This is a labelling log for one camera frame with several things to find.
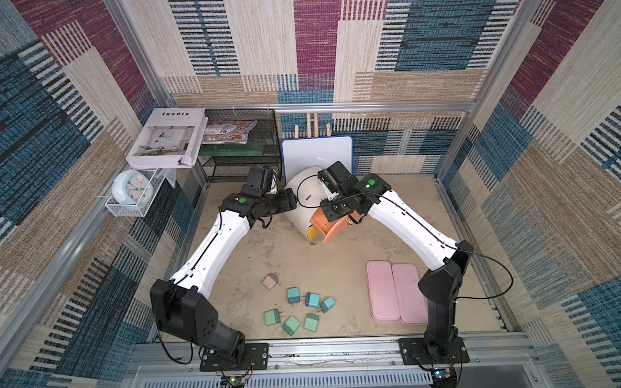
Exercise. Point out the white round drawer cabinet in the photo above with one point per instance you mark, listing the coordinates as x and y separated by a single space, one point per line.
308 190

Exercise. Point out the pink tray right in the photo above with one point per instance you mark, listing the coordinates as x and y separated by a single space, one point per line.
411 302

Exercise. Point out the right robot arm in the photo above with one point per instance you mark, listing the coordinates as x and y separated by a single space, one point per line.
446 259

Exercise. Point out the blue framed whiteboard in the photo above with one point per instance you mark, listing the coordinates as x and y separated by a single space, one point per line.
300 154

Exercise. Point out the pink tray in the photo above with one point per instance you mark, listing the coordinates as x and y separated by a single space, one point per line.
382 292
411 302

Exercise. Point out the white wire basket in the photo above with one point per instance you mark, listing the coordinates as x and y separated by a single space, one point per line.
158 177

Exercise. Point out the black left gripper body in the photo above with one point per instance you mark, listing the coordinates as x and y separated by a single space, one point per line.
276 203

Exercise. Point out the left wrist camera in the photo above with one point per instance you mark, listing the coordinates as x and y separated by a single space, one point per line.
261 181

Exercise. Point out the black wire shelf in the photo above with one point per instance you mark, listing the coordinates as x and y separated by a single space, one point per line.
231 162

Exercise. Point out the white magazine book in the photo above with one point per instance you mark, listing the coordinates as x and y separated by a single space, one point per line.
170 139

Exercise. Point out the colourful snack bag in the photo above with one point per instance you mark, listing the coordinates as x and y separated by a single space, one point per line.
228 132

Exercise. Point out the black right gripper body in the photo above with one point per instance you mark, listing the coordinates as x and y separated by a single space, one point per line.
335 209

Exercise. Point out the pink plug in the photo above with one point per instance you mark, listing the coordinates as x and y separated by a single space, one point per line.
270 282

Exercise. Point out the white alarm clock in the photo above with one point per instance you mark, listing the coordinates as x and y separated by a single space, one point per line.
131 187

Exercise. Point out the orange drawer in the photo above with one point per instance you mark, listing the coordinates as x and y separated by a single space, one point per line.
331 229

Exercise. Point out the teal blue plug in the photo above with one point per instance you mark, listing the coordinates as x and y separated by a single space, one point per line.
312 300
327 304
293 295

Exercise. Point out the pink tray left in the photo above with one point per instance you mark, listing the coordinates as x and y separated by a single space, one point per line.
382 292

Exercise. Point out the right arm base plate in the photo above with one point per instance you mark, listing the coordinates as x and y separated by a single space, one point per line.
418 351

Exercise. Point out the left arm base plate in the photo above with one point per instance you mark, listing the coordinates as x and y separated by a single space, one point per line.
247 357

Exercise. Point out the green plug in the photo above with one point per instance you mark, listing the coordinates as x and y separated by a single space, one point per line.
272 317
311 322
291 325

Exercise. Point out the yellow drawer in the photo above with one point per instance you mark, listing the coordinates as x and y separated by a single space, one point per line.
313 233

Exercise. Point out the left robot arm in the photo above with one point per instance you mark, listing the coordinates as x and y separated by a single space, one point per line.
181 306

